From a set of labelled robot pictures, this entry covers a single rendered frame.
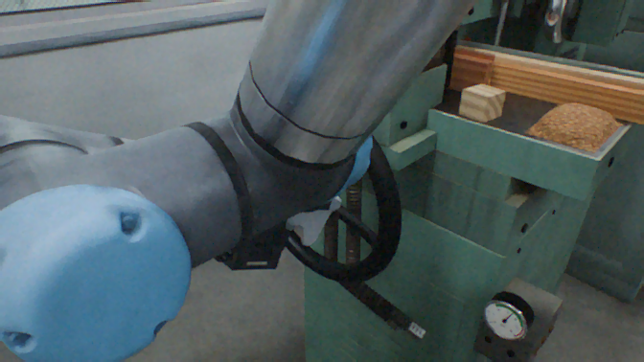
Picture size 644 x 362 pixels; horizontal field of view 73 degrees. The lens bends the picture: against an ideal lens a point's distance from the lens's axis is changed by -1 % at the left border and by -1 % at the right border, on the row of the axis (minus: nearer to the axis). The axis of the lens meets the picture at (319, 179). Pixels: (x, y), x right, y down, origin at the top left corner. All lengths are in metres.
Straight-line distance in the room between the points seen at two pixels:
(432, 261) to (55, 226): 0.67
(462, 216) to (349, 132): 0.51
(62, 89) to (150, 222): 1.57
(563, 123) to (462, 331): 0.40
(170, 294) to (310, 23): 0.13
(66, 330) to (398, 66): 0.16
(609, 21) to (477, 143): 0.34
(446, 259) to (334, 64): 0.61
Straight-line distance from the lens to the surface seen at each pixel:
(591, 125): 0.64
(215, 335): 1.52
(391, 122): 0.59
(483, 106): 0.63
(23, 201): 0.20
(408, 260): 0.82
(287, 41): 0.18
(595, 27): 0.89
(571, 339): 1.67
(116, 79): 1.80
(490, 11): 0.83
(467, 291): 0.78
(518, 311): 0.66
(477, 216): 0.69
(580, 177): 0.61
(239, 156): 0.23
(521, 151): 0.62
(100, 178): 0.21
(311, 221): 0.45
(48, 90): 1.74
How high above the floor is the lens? 1.13
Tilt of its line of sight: 30 degrees down
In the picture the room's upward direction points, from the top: straight up
